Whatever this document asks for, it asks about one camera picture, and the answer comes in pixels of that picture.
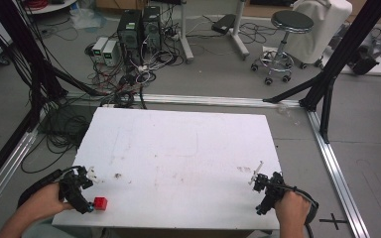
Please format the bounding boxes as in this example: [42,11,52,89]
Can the red cube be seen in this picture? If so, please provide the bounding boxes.
[93,196,109,212]

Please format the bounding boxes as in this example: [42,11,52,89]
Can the black frame bar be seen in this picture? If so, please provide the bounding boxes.
[0,110,36,197]

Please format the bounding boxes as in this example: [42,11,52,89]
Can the clear plastic bag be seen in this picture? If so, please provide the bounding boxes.
[68,7,108,31]

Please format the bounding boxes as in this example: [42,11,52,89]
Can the white table leg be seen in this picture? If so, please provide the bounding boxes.
[229,0,251,61]
[178,0,195,64]

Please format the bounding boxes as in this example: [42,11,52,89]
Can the black frame brace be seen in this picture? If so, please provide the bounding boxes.
[319,76,337,145]

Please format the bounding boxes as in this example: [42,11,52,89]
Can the large black computer tower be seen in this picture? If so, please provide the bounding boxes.
[116,9,144,66]

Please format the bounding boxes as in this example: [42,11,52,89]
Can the person's right hand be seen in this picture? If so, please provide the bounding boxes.
[274,189,313,230]

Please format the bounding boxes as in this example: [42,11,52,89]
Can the flat black box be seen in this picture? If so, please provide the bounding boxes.
[210,13,237,36]

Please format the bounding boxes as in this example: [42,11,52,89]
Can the white covered chair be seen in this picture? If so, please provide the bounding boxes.
[284,0,353,65]

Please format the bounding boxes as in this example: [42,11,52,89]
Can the black grey device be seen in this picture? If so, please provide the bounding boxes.
[347,35,381,76]

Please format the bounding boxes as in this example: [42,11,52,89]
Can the tangled cable bundle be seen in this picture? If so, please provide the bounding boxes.
[83,19,192,110]

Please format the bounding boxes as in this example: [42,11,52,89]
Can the loose black cables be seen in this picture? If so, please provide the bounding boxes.
[20,104,92,175]

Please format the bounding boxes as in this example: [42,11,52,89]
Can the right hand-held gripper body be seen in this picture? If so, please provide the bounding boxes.
[253,171,288,216]

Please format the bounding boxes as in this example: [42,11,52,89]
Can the red cable coil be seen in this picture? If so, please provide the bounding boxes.
[24,0,50,11]

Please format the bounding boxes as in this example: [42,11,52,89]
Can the black left wrist strap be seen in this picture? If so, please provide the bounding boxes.
[17,168,64,209]

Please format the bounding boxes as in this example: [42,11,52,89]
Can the white power supply unit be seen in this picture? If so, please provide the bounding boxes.
[101,40,120,67]
[91,36,109,64]

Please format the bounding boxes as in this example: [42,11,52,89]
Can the person's grey clothing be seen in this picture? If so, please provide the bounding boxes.
[22,217,115,238]

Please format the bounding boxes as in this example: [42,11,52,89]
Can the white round table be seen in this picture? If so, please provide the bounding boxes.
[22,0,77,16]

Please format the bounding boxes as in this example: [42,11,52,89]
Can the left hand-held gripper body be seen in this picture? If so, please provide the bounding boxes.
[59,166,95,215]

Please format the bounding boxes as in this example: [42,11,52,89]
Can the long aluminium floor rail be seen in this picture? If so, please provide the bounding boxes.
[63,92,303,109]

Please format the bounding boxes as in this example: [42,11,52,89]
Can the black frame post with cables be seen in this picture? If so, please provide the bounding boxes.
[0,0,105,133]

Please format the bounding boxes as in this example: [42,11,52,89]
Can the black round stool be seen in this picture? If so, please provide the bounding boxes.
[250,9,316,86]

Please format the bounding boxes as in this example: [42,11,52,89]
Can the slim black computer tower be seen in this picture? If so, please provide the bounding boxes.
[141,5,163,55]

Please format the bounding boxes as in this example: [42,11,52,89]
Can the person's left hand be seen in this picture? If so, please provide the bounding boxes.
[25,181,75,223]

